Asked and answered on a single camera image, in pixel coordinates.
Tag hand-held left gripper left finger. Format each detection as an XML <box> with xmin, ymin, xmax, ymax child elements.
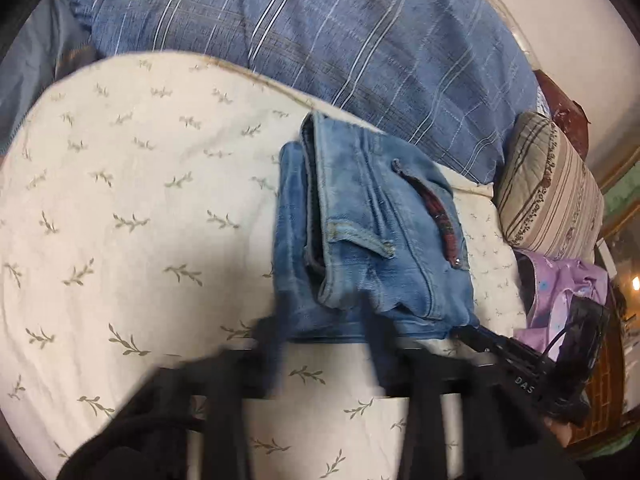
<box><xmin>56</xmin><ymin>299</ymin><xmax>290</xmax><ymax>480</ymax></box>

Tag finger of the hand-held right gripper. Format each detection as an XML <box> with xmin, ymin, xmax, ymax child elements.
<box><xmin>451</xmin><ymin>326</ymin><xmax>512</xmax><ymax>362</ymax></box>

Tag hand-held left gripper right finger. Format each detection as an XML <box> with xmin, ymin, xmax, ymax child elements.
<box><xmin>361</xmin><ymin>304</ymin><xmax>587</xmax><ymax>480</ymax></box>

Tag blue denim pants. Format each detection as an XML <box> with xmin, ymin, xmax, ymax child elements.
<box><xmin>272</xmin><ymin>110</ymin><xmax>481</xmax><ymax>346</ymax></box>

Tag person's right hand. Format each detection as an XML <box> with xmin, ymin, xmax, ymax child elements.
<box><xmin>544</xmin><ymin>416</ymin><xmax>578</xmax><ymax>447</ymax></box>

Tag purple cloth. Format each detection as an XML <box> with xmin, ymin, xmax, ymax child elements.
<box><xmin>515</xmin><ymin>250</ymin><xmax>611</xmax><ymax>356</ymax></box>

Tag dark cloth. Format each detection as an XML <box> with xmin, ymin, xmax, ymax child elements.
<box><xmin>515</xmin><ymin>252</ymin><xmax>538</xmax><ymax>311</ymax></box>

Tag wooden framed cabinet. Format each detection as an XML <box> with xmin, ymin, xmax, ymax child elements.
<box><xmin>570</xmin><ymin>155</ymin><xmax>640</xmax><ymax>461</ymax></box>

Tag striped beige pillow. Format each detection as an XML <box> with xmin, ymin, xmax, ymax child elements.
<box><xmin>492</xmin><ymin>110</ymin><xmax>606</xmax><ymax>263</ymax></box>

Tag cream leaf-print bedsheet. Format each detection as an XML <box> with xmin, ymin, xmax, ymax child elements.
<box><xmin>0</xmin><ymin>52</ymin><xmax>526</xmax><ymax>480</ymax></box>

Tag brown wooden headboard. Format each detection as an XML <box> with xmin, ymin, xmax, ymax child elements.
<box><xmin>532</xmin><ymin>69</ymin><xmax>591</xmax><ymax>161</ymax></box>

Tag blue plaid blanket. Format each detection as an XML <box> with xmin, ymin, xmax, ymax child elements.
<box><xmin>67</xmin><ymin>0</ymin><xmax>543</xmax><ymax>183</ymax></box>

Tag grey cloth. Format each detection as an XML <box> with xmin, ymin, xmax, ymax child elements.
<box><xmin>0</xmin><ymin>0</ymin><xmax>98</xmax><ymax>148</ymax></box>

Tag black cable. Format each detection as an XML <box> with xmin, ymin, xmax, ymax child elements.
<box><xmin>544</xmin><ymin>317</ymin><xmax>583</xmax><ymax>363</ymax></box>

